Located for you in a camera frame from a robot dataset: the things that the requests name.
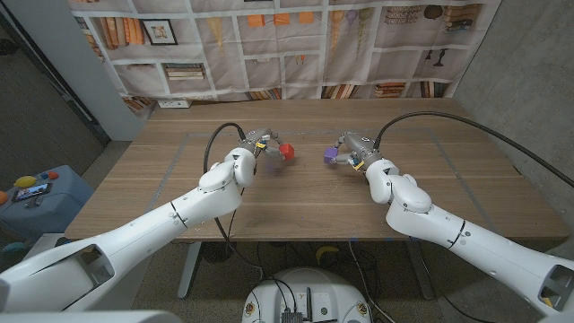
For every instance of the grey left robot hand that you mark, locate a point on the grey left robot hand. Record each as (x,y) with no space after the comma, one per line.
(262,139)

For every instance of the printed bookshelf backdrop cloth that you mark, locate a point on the printed bookshelf backdrop cloth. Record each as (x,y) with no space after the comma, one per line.
(287,58)

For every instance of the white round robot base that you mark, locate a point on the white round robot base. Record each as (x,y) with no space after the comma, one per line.
(314,287)

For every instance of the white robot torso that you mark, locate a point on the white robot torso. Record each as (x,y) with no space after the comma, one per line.
(89,317)

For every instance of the grey table leg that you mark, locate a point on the grey table leg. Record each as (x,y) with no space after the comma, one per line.
(420,269)

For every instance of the yellow banana toy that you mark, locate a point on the yellow banana toy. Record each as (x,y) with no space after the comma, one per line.
(326,251)

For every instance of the black smartphone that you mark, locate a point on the black smartphone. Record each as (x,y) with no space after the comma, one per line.
(31,191)

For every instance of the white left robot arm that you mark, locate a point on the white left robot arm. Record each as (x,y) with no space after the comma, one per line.
(134,233)

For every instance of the purple magnetic cube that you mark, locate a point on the purple magnetic cube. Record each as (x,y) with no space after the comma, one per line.
(330,155)

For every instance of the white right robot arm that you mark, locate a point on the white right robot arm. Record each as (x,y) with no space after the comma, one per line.
(448,224)

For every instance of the white power strip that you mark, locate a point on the white power strip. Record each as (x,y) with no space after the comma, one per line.
(174,103)

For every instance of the small orange toy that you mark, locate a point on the small orange toy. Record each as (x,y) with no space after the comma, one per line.
(53,175)

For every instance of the red magnetic cube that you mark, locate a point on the red magnetic cube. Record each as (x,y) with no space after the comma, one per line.
(287,151)

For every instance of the black antenna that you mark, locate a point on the black antenna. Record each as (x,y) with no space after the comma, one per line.
(309,305)

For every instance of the black round fan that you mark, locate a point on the black round fan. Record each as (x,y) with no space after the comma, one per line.
(215,252)

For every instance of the white table leg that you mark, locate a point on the white table leg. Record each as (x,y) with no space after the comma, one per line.
(188,269)

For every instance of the blue-grey storage box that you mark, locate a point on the blue-grey storage box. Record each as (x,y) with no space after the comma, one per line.
(58,211)

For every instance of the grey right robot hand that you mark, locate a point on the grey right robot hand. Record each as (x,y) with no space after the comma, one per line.
(363,148)

